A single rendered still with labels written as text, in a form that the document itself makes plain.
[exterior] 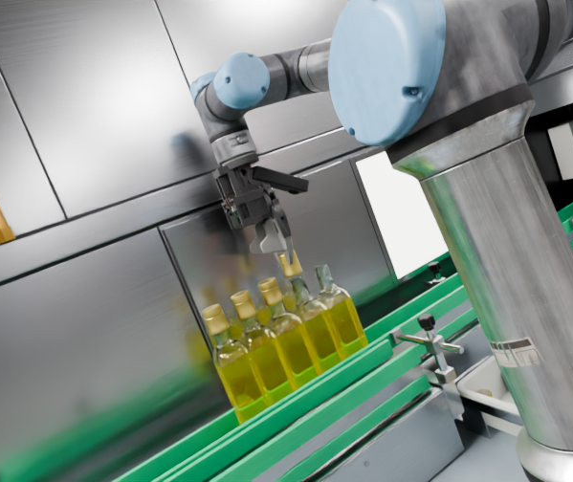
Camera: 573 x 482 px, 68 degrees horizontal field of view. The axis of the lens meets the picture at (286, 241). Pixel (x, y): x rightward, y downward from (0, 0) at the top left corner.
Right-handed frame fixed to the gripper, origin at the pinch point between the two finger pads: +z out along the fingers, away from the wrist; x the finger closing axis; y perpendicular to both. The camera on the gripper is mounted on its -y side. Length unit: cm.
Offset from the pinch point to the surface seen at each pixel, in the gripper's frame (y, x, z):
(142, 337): 28.7, -14.5, 4.8
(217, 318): 17.1, 1.9, 4.5
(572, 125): -111, -10, 1
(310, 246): -11.4, -12.1, 1.9
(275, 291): 5.5, 1.7, 4.6
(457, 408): -13.9, 15.3, 35.6
